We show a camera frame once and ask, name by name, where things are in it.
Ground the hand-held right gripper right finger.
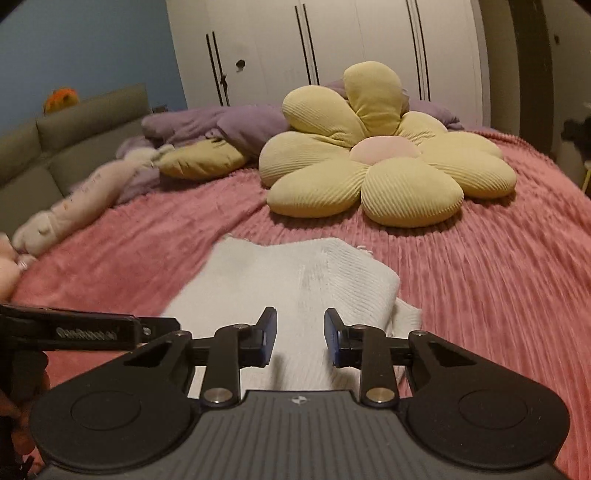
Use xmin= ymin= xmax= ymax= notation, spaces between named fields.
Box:
xmin=323 ymin=308 xmax=467 ymax=407

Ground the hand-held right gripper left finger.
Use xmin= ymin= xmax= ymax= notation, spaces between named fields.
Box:
xmin=124 ymin=307 xmax=279 ymax=407

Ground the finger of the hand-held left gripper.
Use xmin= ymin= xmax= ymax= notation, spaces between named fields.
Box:
xmin=139 ymin=316 xmax=182 ymax=344

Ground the white knit sweater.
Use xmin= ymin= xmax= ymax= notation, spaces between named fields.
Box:
xmin=159 ymin=235 xmax=423 ymax=398

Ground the person's left hand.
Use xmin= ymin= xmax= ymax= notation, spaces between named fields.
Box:
xmin=0 ymin=369 xmax=52 ymax=462

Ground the pink plush toy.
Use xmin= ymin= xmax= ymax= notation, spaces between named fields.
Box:
xmin=0 ymin=233 xmax=35 ymax=297

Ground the pink ribbed blanket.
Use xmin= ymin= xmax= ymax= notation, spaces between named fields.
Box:
xmin=0 ymin=127 xmax=591 ymax=480

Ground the yellow flower pillow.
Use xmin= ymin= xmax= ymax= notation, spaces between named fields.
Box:
xmin=259 ymin=61 xmax=517 ymax=228

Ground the yellow petal pillow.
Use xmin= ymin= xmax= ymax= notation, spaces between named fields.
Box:
xmin=154 ymin=138 xmax=252 ymax=181

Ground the grey padded headboard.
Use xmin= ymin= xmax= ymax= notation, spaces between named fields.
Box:
xmin=0 ymin=83 xmax=154 ymax=232

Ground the purple duvet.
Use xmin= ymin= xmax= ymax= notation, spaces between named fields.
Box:
xmin=115 ymin=79 xmax=465 ymax=204

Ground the orange plush toy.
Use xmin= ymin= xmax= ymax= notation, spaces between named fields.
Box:
xmin=44 ymin=88 xmax=81 ymax=114

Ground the white wardrobe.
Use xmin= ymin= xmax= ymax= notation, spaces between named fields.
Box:
xmin=166 ymin=0 xmax=490 ymax=130

